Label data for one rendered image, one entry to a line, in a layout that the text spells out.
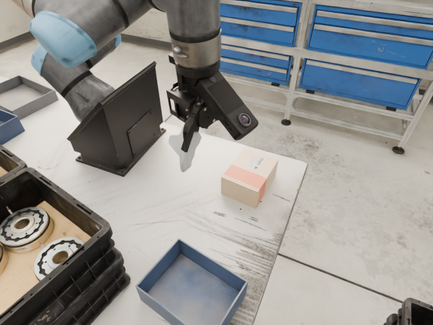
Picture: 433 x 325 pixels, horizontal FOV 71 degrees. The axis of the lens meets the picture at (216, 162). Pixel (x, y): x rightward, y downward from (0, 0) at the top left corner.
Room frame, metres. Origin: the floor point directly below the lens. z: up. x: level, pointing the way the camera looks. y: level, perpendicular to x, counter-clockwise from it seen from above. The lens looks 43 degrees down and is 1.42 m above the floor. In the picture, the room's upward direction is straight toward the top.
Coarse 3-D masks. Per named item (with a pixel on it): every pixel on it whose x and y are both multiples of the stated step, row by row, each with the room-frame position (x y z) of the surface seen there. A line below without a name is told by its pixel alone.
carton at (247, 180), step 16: (240, 160) 0.71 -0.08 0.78; (256, 160) 0.71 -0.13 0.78; (272, 160) 0.70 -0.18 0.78; (224, 176) 0.63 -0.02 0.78; (240, 176) 0.63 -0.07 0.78; (256, 176) 0.63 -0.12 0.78; (272, 176) 0.67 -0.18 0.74; (224, 192) 0.62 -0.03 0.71; (240, 192) 0.60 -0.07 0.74; (256, 192) 0.57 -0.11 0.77
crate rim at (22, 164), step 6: (0, 144) 0.59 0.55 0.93; (0, 150) 0.57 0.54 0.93; (6, 150) 0.57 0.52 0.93; (6, 156) 0.55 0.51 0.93; (12, 156) 0.55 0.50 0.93; (18, 162) 0.53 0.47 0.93; (24, 162) 0.53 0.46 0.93; (18, 168) 0.51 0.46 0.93; (6, 174) 0.49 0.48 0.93; (12, 174) 0.49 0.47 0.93; (0, 180) 0.47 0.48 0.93
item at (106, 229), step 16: (16, 176) 0.48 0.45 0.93; (64, 192) 0.43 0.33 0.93; (80, 208) 0.39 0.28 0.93; (96, 240) 0.31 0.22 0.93; (80, 256) 0.28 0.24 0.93; (64, 272) 0.25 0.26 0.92; (32, 288) 0.22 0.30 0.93; (48, 288) 0.23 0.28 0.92; (16, 304) 0.20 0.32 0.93; (32, 304) 0.20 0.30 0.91; (0, 320) 0.17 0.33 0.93; (16, 320) 0.18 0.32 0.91
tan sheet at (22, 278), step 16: (48, 208) 0.47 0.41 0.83; (64, 224) 0.42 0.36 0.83; (48, 240) 0.38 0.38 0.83; (16, 256) 0.34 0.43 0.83; (32, 256) 0.34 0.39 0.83; (16, 272) 0.30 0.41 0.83; (32, 272) 0.30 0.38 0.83; (0, 288) 0.27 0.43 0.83; (16, 288) 0.27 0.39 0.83; (0, 304) 0.24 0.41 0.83
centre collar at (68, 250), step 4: (60, 248) 0.33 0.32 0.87; (64, 248) 0.33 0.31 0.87; (68, 248) 0.33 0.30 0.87; (52, 252) 0.33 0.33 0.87; (56, 252) 0.33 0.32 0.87; (60, 252) 0.33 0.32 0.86; (68, 252) 0.33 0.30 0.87; (72, 252) 0.33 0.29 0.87; (52, 256) 0.32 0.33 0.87; (68, 256) 0.32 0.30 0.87; (48, 260) 0.31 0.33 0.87; (52, 260) 0.31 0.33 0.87; (48, 264) 0.30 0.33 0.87; (52, 264) 0.30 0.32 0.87; (56, 264) 0.30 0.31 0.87; (52, 268) 0.29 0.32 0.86
